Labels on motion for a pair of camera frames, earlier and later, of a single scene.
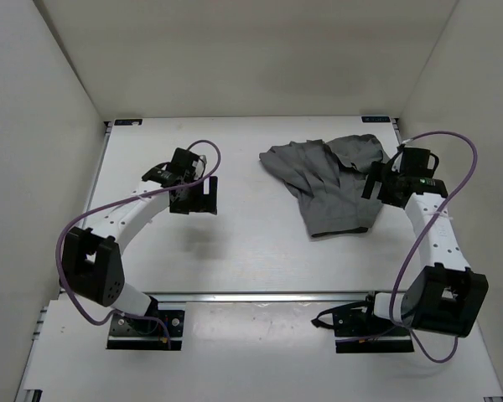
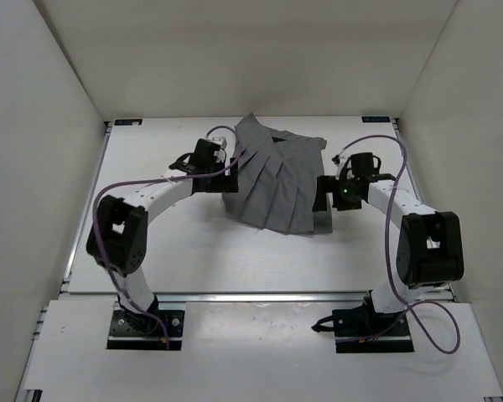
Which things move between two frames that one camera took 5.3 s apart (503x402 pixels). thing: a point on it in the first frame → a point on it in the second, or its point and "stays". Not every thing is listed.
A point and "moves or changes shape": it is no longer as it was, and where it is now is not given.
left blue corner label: (128, 121) stays
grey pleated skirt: (329, 179) moves or changes shape
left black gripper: (204, 203) → (226, 183)
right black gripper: (382, 173) → (326, 184)
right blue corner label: (375, 119) stays
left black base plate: (127, 333) stays
